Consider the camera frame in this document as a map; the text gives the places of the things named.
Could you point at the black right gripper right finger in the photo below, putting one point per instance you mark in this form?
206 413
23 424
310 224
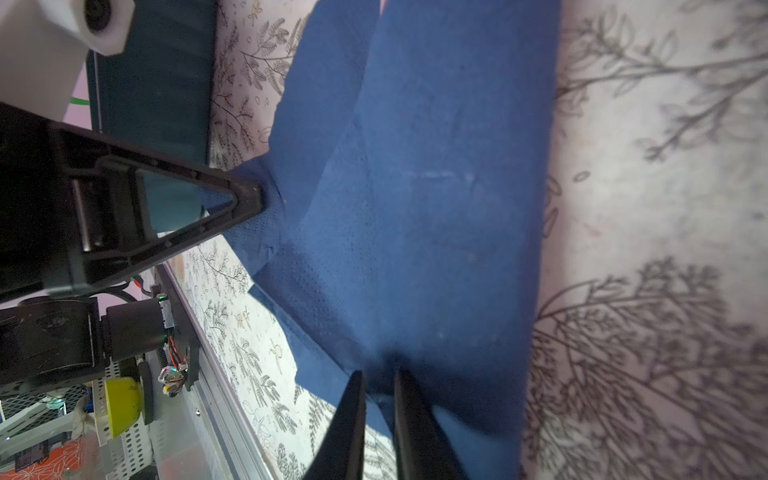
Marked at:
422 449

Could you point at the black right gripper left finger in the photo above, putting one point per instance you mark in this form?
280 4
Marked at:
341 453

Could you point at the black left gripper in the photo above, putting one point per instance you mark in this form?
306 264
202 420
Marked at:
81 210

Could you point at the dark blue paper napkin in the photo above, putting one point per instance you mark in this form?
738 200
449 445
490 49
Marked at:
405 189

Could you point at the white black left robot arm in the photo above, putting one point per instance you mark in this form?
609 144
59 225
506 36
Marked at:
50 340

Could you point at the dark teal plastic tray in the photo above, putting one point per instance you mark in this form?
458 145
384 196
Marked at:
156 93

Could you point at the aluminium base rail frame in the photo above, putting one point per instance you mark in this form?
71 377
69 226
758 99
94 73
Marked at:
203 433

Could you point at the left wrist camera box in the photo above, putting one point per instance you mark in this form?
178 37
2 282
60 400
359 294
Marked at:
44 45

